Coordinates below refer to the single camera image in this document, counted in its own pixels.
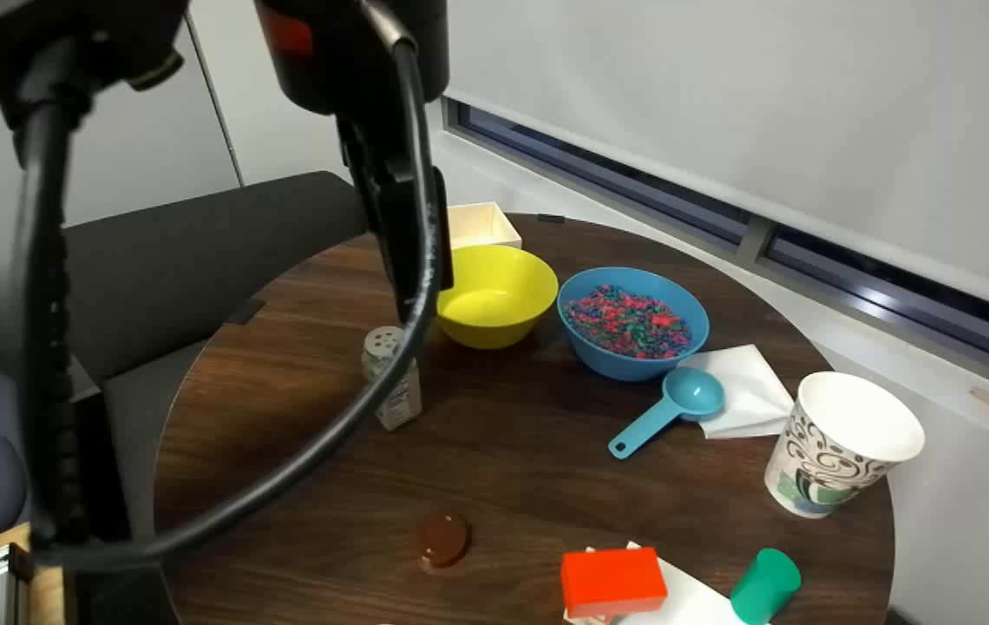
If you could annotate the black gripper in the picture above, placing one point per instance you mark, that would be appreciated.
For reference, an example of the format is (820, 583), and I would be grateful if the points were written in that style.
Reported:
(331, 55)

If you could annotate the clear glass spice bottle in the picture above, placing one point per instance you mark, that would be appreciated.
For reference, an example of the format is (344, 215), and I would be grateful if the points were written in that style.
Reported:
(397, 395)

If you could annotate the yellow plastic bowl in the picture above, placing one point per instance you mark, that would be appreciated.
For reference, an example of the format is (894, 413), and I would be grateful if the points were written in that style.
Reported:
(498, 303)

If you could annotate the grey upholstered armchair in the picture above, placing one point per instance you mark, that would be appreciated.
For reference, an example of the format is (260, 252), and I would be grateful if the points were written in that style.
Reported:
(191, 265)

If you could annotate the colourful beads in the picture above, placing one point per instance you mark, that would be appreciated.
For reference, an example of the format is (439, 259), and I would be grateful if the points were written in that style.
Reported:
(632, 320)

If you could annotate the blue plastic bowl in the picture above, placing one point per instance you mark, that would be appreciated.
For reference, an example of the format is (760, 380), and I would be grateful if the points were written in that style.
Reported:
(627, 357)

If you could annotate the teal measuring scoop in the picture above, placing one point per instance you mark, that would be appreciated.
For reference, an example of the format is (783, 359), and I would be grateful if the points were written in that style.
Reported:
(678, 405)

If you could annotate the white roller blind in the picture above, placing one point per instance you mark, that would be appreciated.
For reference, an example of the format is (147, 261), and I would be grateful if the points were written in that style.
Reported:
(772, 105)

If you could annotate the white folded napkin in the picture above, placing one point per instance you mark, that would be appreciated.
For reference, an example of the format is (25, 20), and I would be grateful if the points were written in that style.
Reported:
(753, 395)

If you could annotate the orange rectangular block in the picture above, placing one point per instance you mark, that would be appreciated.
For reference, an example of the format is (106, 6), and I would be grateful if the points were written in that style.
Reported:
(613, 582)

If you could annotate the white paper sheet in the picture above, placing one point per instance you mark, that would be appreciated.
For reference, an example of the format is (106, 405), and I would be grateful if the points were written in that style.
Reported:
(689, 603)

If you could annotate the printed white paper cup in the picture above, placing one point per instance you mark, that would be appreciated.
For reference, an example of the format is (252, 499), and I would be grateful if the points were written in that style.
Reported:
(834, 454)

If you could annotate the green plastic cup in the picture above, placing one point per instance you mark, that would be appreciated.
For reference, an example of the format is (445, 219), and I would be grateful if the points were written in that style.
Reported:
(766, 583)

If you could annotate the light wooden crate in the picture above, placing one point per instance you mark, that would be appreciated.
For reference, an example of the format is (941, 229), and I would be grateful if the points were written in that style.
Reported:
(41, 583)

